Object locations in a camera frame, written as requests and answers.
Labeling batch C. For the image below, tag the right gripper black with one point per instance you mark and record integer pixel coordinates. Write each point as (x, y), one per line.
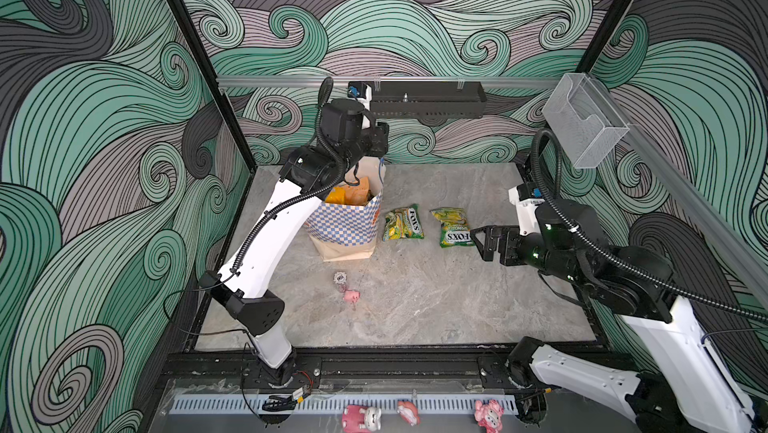
(514, 255)

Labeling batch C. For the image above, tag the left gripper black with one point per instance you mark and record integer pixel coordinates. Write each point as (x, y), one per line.
(377, 139)

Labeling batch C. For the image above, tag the green Fox's candy bag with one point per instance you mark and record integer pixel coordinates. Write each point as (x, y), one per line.
(455, 228)
(403, 223)

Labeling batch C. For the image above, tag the orange snack pouch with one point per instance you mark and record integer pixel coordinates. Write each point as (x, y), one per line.
(359, 194)

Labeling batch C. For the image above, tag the blue checkered paper bag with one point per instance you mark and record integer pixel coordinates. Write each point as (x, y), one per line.
(348, 232)

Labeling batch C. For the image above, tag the yellow orange candy bag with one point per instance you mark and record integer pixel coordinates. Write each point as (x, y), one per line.
(337, 196)

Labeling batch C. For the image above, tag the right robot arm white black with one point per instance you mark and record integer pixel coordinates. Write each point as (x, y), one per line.
(692, 390)

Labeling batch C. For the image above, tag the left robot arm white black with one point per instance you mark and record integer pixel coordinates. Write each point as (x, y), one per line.
(241, 285)

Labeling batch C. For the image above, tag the small patterned cylinder toy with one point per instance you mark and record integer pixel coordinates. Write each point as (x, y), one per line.
(340, 280)

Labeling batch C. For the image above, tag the small pink pig toy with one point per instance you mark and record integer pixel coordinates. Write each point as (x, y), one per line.
(351, 296)

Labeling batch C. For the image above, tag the pink bear toy right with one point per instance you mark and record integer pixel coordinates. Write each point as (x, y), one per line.
(488, 415)

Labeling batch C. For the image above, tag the pink toy middle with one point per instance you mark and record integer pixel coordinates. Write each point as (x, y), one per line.
(408, 412)

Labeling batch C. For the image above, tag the pink white toy left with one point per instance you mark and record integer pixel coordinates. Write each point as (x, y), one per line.
(356, 419)

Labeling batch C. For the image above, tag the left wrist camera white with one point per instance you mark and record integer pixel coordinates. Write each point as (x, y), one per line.
(361, 92)

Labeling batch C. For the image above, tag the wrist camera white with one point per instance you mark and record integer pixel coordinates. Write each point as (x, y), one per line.
(361, 92)
(526, 202)

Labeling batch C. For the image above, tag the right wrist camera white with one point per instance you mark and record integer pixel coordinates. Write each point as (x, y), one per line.
(526, 202)

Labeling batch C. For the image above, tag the black wall tray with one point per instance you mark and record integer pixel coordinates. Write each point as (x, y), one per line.
(427, 101)

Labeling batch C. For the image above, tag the clear plastic wall holder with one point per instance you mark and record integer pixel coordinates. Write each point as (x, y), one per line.
(586, 120)

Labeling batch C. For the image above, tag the grey horizontal wall rail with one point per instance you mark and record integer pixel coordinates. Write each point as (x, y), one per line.
(312, 81)

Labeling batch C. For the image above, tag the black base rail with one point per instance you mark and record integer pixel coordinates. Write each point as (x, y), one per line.
(482, 366)

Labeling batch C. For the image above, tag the grey right wall rail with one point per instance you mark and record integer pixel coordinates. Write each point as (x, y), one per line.
(713, 169)

